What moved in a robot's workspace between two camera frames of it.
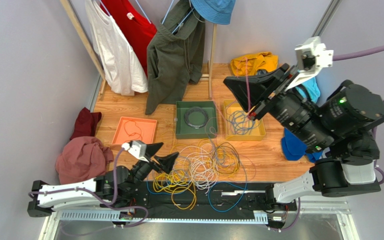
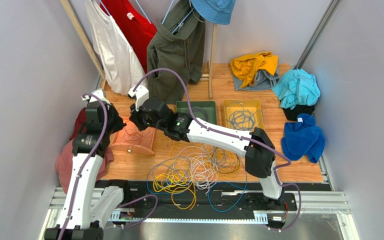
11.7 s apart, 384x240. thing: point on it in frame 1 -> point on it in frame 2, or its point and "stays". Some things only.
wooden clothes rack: (98, 68) stays
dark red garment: (86, 123) stays
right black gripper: (273, 94) -> (137, 117)
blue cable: (209, 191) stays
